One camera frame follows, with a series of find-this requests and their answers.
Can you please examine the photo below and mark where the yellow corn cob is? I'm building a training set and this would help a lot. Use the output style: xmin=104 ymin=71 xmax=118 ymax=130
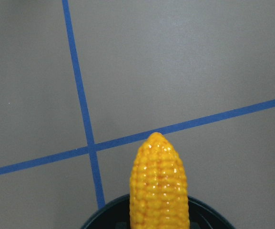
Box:
xmin=130 ymin=132 xmax=190 ymax=229

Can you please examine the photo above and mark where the dark blue saucepan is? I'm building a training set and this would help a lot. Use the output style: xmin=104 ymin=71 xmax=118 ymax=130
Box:
xmin=82 ymin=194 xmax=235 ymax=229

